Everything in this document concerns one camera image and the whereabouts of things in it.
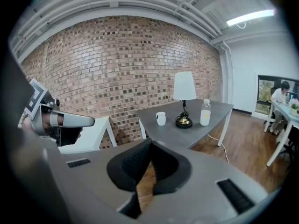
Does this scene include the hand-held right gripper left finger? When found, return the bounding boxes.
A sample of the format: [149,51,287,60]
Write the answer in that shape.
[59,138,152,224]

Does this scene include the white desk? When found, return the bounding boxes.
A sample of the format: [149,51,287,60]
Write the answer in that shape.
[266,100,299,168]

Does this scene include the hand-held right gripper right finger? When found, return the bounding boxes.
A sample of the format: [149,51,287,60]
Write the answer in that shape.
[140,141,281,224]

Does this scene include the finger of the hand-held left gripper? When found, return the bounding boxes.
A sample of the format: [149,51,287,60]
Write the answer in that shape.
[61,127,82,147]
[63,112,95,128]

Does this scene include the dark grey table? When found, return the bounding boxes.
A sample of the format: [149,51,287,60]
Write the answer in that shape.
[135,98,235,149]

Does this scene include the small potted plant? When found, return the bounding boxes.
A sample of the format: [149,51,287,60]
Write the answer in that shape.
[288,98,299,115]

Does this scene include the white wall pipe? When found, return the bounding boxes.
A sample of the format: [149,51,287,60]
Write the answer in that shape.
[220,41,234,107]

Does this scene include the white shade table lamp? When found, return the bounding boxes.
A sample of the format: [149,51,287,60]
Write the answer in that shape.
[172,71,197,129]

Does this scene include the white table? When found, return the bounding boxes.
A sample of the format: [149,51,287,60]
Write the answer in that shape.
[58,116,119,154]

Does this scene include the white bead bracelet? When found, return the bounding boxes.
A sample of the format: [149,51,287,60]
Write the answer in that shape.
[18,112,30,130]

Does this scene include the white cup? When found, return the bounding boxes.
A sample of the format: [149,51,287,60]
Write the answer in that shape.
[156,112,167,126]

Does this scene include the black framed window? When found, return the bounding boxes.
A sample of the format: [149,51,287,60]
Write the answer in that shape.
[255,74,299,116]

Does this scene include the long ceiling light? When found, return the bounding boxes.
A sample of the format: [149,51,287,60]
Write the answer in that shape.
[226,9,275,27]

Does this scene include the black office chair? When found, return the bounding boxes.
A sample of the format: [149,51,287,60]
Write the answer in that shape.
[277,125,299,163]

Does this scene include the clear plastic bottle white cap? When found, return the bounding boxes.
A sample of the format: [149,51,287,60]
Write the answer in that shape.
[199,99,212,127]

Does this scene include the white ceiling pipes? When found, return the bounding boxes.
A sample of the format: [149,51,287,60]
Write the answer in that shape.
[9,0,225,63]

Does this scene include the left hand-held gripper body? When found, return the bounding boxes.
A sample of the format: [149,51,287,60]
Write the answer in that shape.
[23,78,65,147]

